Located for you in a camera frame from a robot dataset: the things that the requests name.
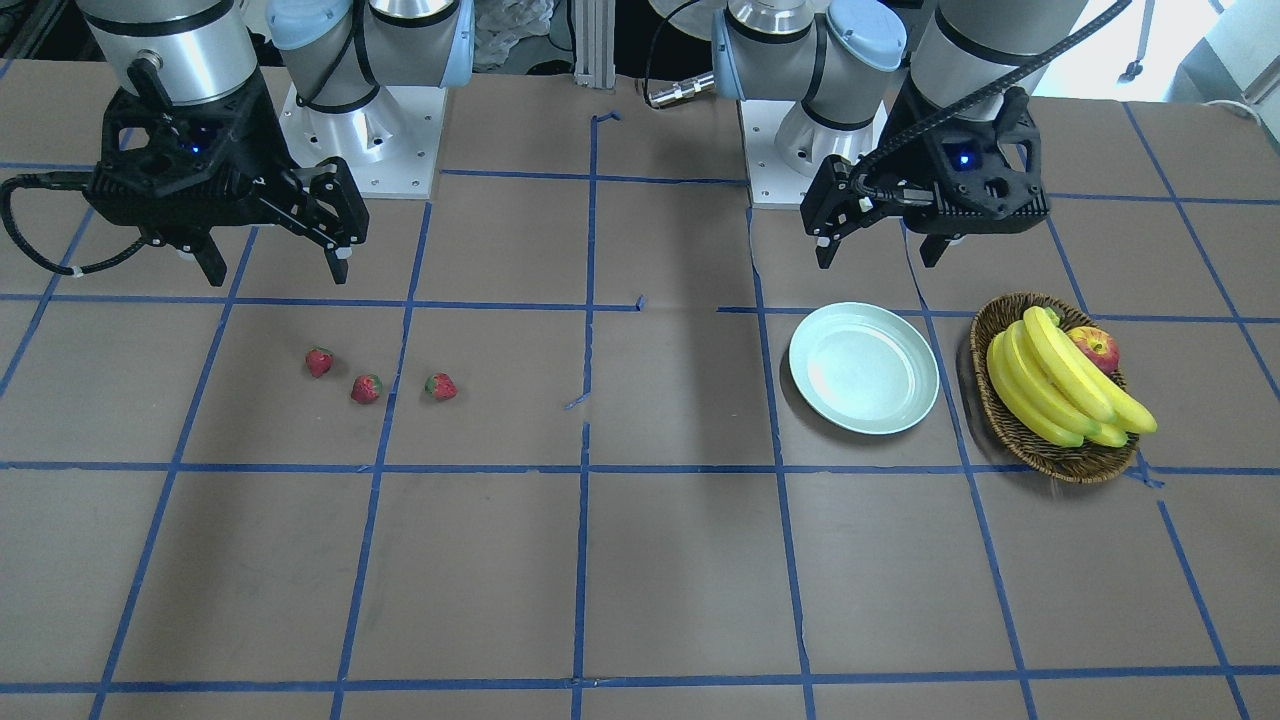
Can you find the red apple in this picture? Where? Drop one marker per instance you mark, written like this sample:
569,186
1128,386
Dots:
1098,346

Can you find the light green plate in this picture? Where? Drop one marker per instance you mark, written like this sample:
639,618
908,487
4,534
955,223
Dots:
864,368

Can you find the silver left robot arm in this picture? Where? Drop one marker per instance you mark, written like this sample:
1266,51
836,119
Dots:
841,61

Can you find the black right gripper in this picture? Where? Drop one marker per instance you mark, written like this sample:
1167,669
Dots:
268,148

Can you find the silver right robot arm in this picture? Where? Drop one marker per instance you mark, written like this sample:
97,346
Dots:
339,54

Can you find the aluminium frame post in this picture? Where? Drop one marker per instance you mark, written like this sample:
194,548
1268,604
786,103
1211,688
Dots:
593,24

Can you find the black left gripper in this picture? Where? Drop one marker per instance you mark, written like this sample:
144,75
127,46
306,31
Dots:
897,152

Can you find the red strawberry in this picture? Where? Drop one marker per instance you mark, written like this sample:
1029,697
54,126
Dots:
440,386
318,361
366,389

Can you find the brown wicker basket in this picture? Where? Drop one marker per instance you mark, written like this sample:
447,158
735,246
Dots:
1000,432

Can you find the yellow banana bunch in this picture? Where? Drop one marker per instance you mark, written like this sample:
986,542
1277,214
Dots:
1055,391

